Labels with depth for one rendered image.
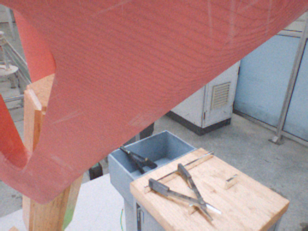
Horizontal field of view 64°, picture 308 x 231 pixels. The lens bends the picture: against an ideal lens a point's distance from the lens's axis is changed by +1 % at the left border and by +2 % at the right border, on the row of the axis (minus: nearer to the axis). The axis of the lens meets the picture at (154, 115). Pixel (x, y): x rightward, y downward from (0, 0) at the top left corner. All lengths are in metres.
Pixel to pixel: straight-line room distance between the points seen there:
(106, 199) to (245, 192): 0.50
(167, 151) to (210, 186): 0.21
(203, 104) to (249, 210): 2.13
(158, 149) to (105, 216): 0.28
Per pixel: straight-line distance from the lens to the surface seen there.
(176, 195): 0.41
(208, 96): 2.51
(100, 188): 0.89
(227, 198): 0.46
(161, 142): 0.63
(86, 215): 0.82
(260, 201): 0.47
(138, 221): 0.53
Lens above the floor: 1.38
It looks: 26 degrees down
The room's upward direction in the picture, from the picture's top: straight up
